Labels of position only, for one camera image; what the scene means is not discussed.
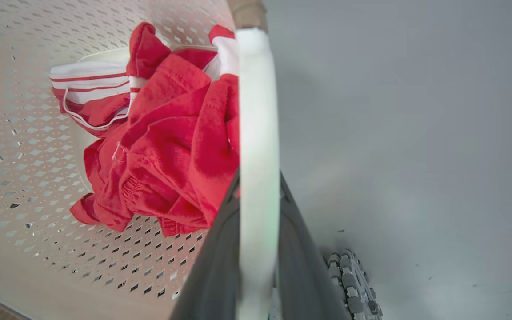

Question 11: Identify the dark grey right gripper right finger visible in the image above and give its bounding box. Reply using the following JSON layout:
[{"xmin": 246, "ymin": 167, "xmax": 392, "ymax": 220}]
[{"xmin": 276, "ymin": 172, "xmax": 351, "ymax": 320}]

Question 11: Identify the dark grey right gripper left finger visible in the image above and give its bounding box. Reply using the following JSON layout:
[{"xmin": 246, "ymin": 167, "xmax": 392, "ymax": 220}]
[{"xmin": 169, "ymin": 169, "xmax": 242, "ymax": 320}]

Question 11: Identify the white perforated laundry basket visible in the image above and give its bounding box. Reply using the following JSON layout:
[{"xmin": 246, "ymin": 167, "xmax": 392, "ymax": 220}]
[{"xmin": 0, "ymin": 0, "xmax": 282, "ymax": 320}]

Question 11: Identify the grey roller robot wheel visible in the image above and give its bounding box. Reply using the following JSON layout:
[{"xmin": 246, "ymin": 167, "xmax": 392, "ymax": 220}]
[{"xmin": 324, "ymin": 248, "xmax": 384, "ymax": 320}]

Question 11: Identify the red cloth garment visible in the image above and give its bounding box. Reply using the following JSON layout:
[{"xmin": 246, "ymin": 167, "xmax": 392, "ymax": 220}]
[{"xmin": 69, "ymin": 22, "xmax": 241, "ymax": 237}]

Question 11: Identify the white red-striped garment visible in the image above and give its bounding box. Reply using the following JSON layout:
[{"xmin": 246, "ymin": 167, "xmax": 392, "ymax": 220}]
[{"xmin": 49, "ymin": 24, "xmax": 240, "ymax": 138}]

